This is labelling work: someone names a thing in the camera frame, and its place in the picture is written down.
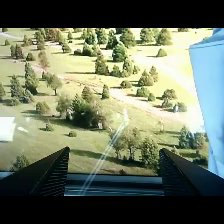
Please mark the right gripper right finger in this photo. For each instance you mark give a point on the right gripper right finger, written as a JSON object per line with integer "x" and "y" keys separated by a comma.
{"x": 186, "y": 176}

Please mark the light blue garment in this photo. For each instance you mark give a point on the light blue garment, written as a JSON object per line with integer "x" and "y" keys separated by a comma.
{"x": 210, "y": 100}

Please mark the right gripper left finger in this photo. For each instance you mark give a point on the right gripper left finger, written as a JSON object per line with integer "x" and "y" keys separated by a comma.
{"x": 43, "y": 176}

